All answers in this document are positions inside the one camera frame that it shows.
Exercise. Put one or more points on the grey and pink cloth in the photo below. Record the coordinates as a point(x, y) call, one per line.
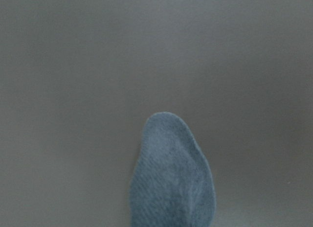
point(172, 185)

